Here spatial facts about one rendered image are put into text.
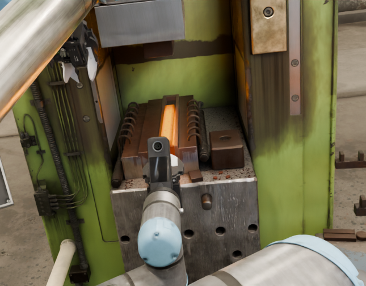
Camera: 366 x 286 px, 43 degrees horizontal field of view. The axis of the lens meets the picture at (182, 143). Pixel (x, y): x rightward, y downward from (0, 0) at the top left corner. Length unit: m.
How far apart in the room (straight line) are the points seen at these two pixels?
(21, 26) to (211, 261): 0.95
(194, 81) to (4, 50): 1.20
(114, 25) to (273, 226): 0.80
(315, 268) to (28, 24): 0.41
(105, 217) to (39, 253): 1.25
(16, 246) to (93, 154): 1.51
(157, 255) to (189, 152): 0.45
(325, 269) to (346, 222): 2.14
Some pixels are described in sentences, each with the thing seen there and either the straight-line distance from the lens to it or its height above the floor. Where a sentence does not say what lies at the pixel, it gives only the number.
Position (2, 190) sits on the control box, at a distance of 1.19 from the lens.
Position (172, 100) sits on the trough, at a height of 0.99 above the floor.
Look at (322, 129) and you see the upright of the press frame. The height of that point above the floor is 0.94.
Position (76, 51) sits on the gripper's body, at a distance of 0.89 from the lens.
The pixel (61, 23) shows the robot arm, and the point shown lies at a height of 1.42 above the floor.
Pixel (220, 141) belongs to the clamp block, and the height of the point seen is 0.98.
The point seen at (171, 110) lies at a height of 1.01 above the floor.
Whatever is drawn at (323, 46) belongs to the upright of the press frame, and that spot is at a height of 1.18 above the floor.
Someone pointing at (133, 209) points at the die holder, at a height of 0.86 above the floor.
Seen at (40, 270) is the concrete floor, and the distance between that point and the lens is 2.59.
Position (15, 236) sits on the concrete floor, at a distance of 2.93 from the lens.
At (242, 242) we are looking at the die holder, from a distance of 1.30.
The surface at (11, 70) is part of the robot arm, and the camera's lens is 0.50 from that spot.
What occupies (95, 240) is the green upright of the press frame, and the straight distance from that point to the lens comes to 1.56.
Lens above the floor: 1.50
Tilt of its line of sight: 24 degrees down
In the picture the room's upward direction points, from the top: 7 degrees counter-clockwise
